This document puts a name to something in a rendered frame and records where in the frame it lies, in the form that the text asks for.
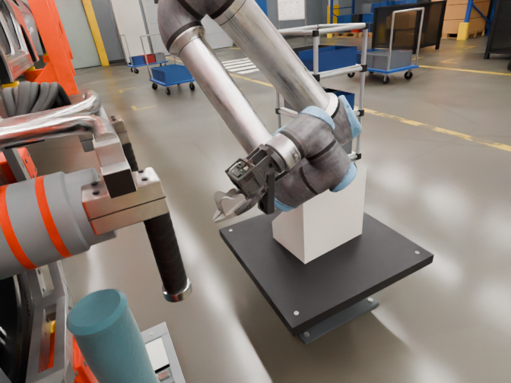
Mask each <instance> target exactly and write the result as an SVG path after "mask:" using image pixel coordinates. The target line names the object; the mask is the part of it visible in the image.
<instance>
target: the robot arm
mask: <svg viewBox="0 0 511 383"><path fill-rule="evenodd" d="M206 14H207V15H208V16H209V17H210V18H211V19H212V20H213V21H215V22H216V23H217V24H218V25H219V26H220V27H221V29H222V30H223V31H224V32H225V33H226V34H227V35H228V36H229V38H231V39H232V41H234V42H235V44H236V45H237V46H238V47H239V48H240V49H241V50H242V52H243V53H244V54H245V55H246V56H247V57H248V58H249V60H250V61H251V62H252V63H253V64H254V65H255V66H256V67H257V69H258V70H260V72H261V73H262V74H263V75H264V76H265V77H266V78H267V79H268V81H269V82H270V83H271V84H272V85H273V86H274V87H275V89H276V90H277V91H278V92H279V93H280V94H281V95H282V97H283V98H285V100H286V101H288V102H289V104H290V105H291V106H292V107H293V108H294V109H295V110H296V112H297V113H298V114H297V116H296V117H295V118H294V119H293V120H292V121H290V122H289V123H288V124H287V125H285V126H283V127H282V128H280V129H278V130H277V131H276V132H275V133H274V134H273V135H271V133H270V132H269V130H268V129H267V128H266V126H265V125H264V123H263V122H262V120H261V119H260V118H259V116H258V115H257V113H256V111H255V110H254V109H253V107H252V106H251V105H250V103H249V101H248V100H247V99H246V97H245V96H244V94H243V93H242V91H241V90H240V89H239V87H238V86H237V84H236V83H235V81H234V80H233V78H232V77H231V76H230V74H229V73H228V71H227V69H226V68H225V67H224V65H223V64H222V62H221V61H220V59H219V58H218V57H217V55H216V54H215V52H214V51H213V49H212V48H211V47H210V45H209V44H208V42H207V41H206V39H205V28H204V26H203V25H202V18H203V17H204V16H205V15H206ZM157 22H158V27H159V32H160V37H161V39H162V42H163V44H164V46H165V48H166V49H167V51H168V52H169V54H170V55H171V56H173V57H178V58H180V59H181V61H182V62H183V64H184V65H185V66H186V68H187V69H188V70H189V72H190V74H191V75H192V76H193V77H194V79H195V81H196V82H197V83H198V85H199V86H200V88H201V89H202V90H203V92H204V93H205V95H206V96H207V98H208V99H209V100H210V102H211V103H212V105H213V106H214V108H215V109H216V110H217V112H218V113H219V115H220V116H221V118H222V119H223V120H224V122H225V123H226V124H227V126H228V128H229V129H230V130H231V131H232V133H233V135H234V136H235V138H236V139H237V140H238V141H239V143H240V144H241V146H242V147H243V149H244V150H245V152H246V153H247V154H248V156H247V157H245V158H244V159H243V158H241V157H240V158H239V159H238V160H236V161H235V162H234V163H233V164H232V165H231V166H229V167H228V168H227V169H226V170H225V171H224V172H225V173H226V174H227V175H228V176H229V178H230V181H231V182H232V183H233V184H234V185H235V187H234V188H231V189H230V190H228V191H227V192H222V191H216V192H215V193H214V200H215V203H216V205H217V211H216V213H215V215H214V217H213V221H214V222H215V223H218V222H221V221H224V220H228V219H230V218H233V217H235V216H239V215H241V214H243V213H245V212H247V211H248V210H250V209H251V208H253V207H254V206H255V205H256V204H257V203H258V209H259V210H261V211H262V212H264V213H265V214H267V215H269V214H273V213H274V212H275V207H276V208H277V209H278V210H281V211H283V212H288V211H290V210H293V209H294V208H298V207H299V206H300V205H301V204H303V203H305V202H306V201H308V200H310V199H311V198H314V197H315V196H317V195H318V194H322V193H323V192H325V191H326V190H328V189H329V191H331V192H339V191H341V190H343V189H344V188H346V187H347V186H349V185H350V184H351V183H352V182H353V180H354V178H355V177H356V175H357V168H356V166H355V165H354V164H353V162H352V159H351V158H350V157H349V156H348V155H347V154H346V152H345V151H344V149H343V148H342V146H343V145H344V144H346V143H347V142H349V141H351V140H353V139H354V138H355V137H356V136H358V135H359V134H360V133H361V132H362V128H361V125H360V123H359V122H358V120H357V117H356V116H355V114H354V112H353V110H352V108H351V107H350V105H349V103H348V101H347V100H346V98H345V97H344V95H341V96H339V97H336V95H335V94H333V93H326V92H325V91H324V90H323V89H322V87H321V86H320V85H319V83H318V82H317V81H316V79H315V78H314V77H313V76H312V75H311V73H310V72H309V70H308V69H307V68H306V66H305V65H304V64H303V63H302V62H301V60H300V59H299V58H298V56H297V55H296V53H295V52H294V51H293V50H292V48H291V47H290V46H289V45H288V44H287V42H286V41H285V39H284V38H283V37H282V35H280V33H279V32H278V31H277V29H276V28H275V26H274V25H273V24H272V23H271V21H270V20H269V19H268V18H267V17H266V15H265V14H264V12H263V11H262V9H261V8H260V7H259V6H258V5H257V4H256V2H255V1H254V0H159V1H158V7H157ZM236 163H237V165H235V164H236ZM233 165H235V167H234V168H232V169H231V170H230V168H231V167H232V166H233ZM245 196H246V198H245Z"/></svg>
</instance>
